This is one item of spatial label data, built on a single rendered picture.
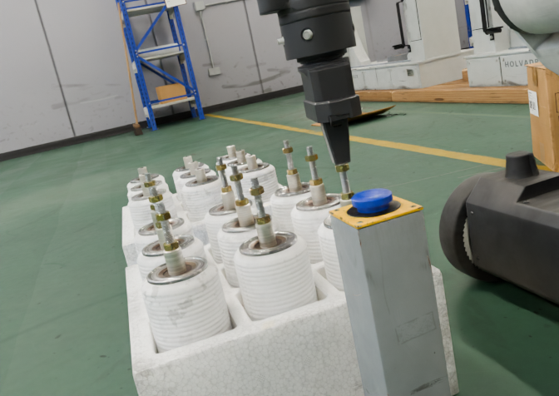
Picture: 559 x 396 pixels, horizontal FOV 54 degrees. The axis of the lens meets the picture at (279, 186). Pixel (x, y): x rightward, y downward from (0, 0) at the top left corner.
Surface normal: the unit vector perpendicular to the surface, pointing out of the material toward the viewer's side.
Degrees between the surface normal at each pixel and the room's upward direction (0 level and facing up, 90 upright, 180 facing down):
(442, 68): 90
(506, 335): 0
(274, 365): 90
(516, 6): 115
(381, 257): 90
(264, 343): 90
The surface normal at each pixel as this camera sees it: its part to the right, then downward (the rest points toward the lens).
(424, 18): 0.31, 0.15
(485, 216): -0.93, 0.26
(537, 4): -0.74, 0.66
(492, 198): -0.80, -0.49
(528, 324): -0.20, -0.95
